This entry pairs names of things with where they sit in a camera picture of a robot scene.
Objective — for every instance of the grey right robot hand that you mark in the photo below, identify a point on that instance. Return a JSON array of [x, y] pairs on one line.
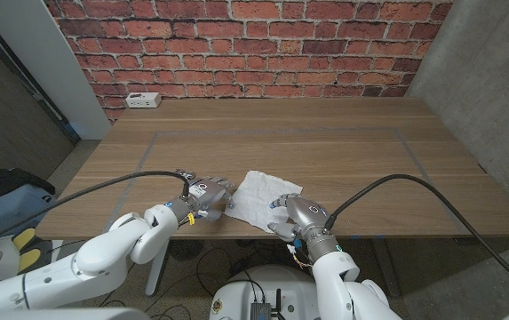
[[309, 213]]

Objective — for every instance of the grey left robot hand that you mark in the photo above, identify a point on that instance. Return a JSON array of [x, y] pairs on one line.
[[205, 191]]

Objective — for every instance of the white tissue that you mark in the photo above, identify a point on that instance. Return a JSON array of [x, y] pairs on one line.
[[258, 191]]

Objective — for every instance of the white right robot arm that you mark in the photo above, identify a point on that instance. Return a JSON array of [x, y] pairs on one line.
[[334, 284]]

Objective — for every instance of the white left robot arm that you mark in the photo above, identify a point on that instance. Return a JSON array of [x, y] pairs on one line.
[[103, 249]]

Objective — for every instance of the small silver metal clip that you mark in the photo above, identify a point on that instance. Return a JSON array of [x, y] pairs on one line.
[[185, 173]]

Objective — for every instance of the black round fan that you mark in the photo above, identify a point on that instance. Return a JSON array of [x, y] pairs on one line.
[[189, 250]]

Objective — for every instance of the white robot torso base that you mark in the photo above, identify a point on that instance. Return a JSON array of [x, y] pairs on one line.
[[289, 284]]

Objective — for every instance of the dark table leg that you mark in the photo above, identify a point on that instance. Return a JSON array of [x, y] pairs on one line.
[[385, 262]]

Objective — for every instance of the black antenna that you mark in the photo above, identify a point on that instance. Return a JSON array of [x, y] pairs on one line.
[[278, 302]]

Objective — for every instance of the white table leg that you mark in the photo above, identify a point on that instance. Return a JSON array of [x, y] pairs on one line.
[[154, 280]]

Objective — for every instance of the small grey electronics box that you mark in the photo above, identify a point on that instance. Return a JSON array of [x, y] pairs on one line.
[[260, 311]]

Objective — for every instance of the white power strip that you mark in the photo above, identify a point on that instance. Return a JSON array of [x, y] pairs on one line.
[[143, 100]]

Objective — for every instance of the red brick printed backdrop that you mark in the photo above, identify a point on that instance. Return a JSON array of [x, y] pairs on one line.
[[254, 44]]

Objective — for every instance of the yellow and black object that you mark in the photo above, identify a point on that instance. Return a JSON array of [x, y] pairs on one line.
[[23, 237]]

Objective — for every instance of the black bag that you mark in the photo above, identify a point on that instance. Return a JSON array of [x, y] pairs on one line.
[[1, 182]]

